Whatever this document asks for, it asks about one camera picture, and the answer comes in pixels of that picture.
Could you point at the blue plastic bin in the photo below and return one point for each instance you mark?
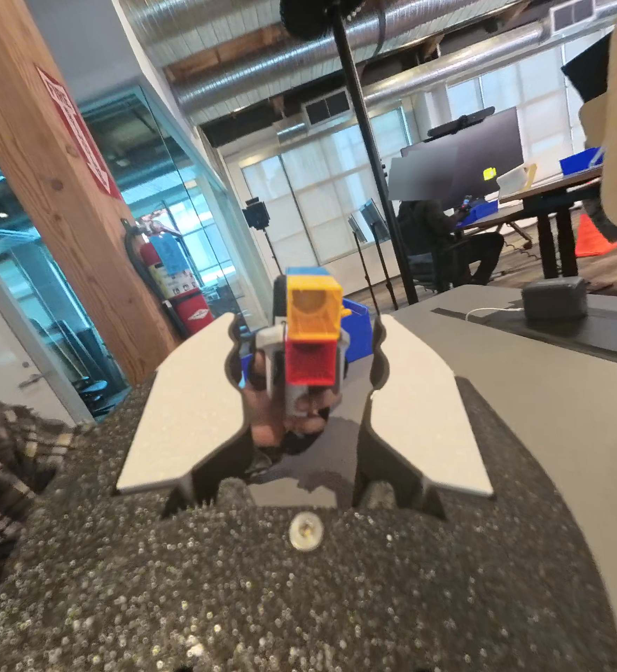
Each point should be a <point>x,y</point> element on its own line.
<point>358,330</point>

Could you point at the black light panel on stand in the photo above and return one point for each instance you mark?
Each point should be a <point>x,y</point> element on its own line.
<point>256,215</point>

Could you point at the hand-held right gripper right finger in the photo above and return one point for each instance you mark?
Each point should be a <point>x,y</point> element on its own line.
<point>424,425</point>

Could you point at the yellow one-stud mega block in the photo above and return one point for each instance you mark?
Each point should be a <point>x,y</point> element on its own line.
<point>313,328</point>

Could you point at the grey power adapter box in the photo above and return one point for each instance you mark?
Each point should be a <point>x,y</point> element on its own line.
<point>555,302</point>

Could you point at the black screen on thin stand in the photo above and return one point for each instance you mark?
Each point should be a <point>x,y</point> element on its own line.
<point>356,228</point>
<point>374,215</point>

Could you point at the small blue storage bin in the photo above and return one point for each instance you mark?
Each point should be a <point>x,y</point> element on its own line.
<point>576,164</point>
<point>482,210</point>

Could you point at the white cardboard box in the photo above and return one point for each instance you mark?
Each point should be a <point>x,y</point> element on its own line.
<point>513,181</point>

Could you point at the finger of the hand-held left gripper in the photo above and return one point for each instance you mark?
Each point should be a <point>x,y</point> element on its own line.
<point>273,338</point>
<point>342,344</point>

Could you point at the wooden post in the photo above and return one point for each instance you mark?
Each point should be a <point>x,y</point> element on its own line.
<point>51,210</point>

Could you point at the red one-stud mega block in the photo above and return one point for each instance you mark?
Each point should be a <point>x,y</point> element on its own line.
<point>308,367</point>

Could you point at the person's left hand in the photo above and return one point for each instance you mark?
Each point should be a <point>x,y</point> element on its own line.
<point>264,420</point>

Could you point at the blue two-stud mega block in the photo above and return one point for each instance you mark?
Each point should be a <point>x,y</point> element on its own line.
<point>308,272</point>

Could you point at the red fire extinguisher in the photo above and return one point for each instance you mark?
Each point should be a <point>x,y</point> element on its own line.
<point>193,315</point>

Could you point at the person's left forearm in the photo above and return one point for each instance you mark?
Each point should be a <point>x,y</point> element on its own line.
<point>4,462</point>

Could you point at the black floor stand pole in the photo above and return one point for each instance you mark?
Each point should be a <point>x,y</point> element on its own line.
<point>360,105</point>

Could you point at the large black wall screen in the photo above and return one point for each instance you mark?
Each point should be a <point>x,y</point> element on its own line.
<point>492,152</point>

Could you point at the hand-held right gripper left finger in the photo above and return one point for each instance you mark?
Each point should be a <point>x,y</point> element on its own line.
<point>182,420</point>

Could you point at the orange traffic cone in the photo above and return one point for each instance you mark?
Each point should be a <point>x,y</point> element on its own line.
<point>592,241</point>

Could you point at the red warning sign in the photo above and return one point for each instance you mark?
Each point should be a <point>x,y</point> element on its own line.
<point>77,131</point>

